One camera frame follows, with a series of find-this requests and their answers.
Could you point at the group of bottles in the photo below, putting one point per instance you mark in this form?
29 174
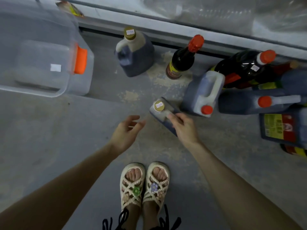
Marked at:
240 98

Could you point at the person's left hand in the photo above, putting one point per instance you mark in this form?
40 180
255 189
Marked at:
125 136

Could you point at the person's right beige sandal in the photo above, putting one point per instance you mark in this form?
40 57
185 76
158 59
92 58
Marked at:
156 182

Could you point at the grey floor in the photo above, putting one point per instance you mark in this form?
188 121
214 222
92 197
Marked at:
48 131

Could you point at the person's left beige sandal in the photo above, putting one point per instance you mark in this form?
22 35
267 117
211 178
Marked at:
132 184

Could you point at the person's beige sandal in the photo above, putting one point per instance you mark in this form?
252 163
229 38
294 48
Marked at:
132 184
156 182

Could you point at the person's left forearm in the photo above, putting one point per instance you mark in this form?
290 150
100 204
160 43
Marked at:
52 196

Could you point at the pack of clear empty bottles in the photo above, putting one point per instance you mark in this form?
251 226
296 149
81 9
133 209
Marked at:
230 9

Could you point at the square soy jug gold cap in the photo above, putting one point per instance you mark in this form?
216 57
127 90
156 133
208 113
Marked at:
160 108

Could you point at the person's right hand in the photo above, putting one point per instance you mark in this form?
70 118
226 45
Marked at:
187 131

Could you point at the person's right forearm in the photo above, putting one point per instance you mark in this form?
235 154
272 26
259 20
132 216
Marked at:
240 194

